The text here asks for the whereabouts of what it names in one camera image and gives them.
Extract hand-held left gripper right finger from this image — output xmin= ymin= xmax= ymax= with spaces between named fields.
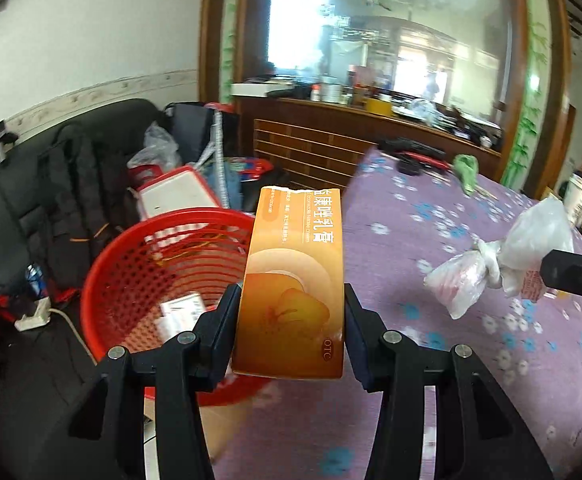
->
xmin=343 ymin=282 xmax=555 ymax=480

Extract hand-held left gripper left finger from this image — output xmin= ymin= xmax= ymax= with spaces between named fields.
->
xmin=68 ymin=282 xmax=245 ymax=480

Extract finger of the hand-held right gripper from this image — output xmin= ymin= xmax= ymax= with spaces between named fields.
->
xmin=540 ymin=248 xmax=582 ymax=307

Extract white barcode carton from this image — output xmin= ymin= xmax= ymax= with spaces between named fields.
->
xmin=159 ymin=292 xmax=207 ymax=346

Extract clear plastic bag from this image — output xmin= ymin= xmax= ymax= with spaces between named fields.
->
xmin=127 ymin=120 xmax=182 ymax=171
xmin=423 ymin=194 xmax=575 ymax=321

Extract orange medicine box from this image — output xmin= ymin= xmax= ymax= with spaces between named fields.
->
xmin=230 ymin=185 xmax=346 ymax=380

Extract red plastic basket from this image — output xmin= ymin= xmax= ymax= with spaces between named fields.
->
xmin=80 ymin=207 xmax=277 ymax=409

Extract white ceramic jar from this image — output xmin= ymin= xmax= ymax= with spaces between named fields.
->
xmin=568 ymin=168 xmax=582 ymax=229

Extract purple floral tablecloth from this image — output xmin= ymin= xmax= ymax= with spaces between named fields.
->
xmin=211 ymin=147 xmax=582 ymax=480

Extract white box with red rim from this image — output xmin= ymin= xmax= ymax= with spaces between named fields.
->
xmin=135 ymin=164 xmax=225 ymax=221

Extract green cloth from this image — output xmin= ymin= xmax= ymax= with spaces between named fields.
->
xmin=452 ymin=153 xmax=480 ymax=196

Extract blue red printed bag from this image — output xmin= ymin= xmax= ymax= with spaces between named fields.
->
xmin=220 ymin=157 xmax=272 ymax=196

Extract white pole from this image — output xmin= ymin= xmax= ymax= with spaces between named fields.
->
xmin=198 ymin=109 xmax=227 ymax=211

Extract black pouch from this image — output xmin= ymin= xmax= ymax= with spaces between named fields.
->
xmin=375 ymin=135 xmax=447 ymax=161

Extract white power strip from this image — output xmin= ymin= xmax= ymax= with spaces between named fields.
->
xmin=14 ymin=297 xmax=52 ymax=331

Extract black backpack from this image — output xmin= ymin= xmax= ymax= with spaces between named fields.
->
xmin=35 ymin=123 xmax=122 ymax=287

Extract black paper bag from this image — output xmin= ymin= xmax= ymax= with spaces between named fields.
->
xmin=163 ymin=101 xmax=240 ymax=161

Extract wooden cabinet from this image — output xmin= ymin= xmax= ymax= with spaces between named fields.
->
xmin=235 ymin=94 xmax=502 ymax=196

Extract white flat box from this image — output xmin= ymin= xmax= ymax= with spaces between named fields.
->
xmin=230 ymin=81 xmax=282 ymax=97

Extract black sofa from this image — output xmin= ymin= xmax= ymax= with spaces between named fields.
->
xmin=0 ymin=97 xmax=172 ymax=480

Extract wood framed glass partition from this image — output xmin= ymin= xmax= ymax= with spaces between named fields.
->
xmin=198 ymin=0 xmax=575 ymax=196

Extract green bamboo wall decal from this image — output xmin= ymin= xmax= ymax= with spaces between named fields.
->
xmin=500 ymin=0 xmax=552 ymax=191

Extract black wall plug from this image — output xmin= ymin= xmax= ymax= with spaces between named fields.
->
xmin=0 ymin=119 xmax=20 ymax=164

